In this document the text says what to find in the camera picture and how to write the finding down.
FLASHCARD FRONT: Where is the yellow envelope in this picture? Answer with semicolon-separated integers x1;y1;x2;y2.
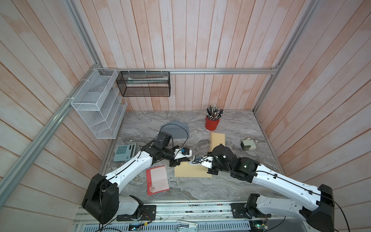
174;162;212;178
209;132;225;152

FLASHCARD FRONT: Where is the blue bordered letter paper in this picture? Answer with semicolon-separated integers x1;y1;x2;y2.
188;156;203;165

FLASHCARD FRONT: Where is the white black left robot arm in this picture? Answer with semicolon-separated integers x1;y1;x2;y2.
82;131;192;225

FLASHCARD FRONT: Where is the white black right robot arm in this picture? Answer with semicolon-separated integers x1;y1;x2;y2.
192;144;335;232

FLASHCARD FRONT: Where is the grey paper envelope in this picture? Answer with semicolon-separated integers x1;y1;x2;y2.
160;121;189;139

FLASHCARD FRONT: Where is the red pencil cup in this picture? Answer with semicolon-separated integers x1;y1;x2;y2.
205;117;220;131

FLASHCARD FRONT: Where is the teal desk calculator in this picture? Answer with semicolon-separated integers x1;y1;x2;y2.
114;144;136;162

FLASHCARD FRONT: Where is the bunch of pencils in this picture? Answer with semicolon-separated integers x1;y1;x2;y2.
206;105;224;121

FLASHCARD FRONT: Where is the paper inside black basket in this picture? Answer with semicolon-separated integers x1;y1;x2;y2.
127;77;168;84

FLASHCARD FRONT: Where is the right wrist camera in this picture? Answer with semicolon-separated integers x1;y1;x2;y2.
191;156;214;169

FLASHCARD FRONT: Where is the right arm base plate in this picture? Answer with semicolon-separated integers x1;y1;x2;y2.
231;203;271;219

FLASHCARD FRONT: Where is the aluminium frame rail front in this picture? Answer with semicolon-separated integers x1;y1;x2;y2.
73;200;314;225

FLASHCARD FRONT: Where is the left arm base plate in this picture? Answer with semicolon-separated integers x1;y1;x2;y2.
117;205;157;222

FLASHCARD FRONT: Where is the black mesh wall basket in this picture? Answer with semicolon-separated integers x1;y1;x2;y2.
116;71;171;97

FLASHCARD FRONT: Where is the white wire mesh shelf rack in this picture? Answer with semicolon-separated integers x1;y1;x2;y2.
71;68;128;139

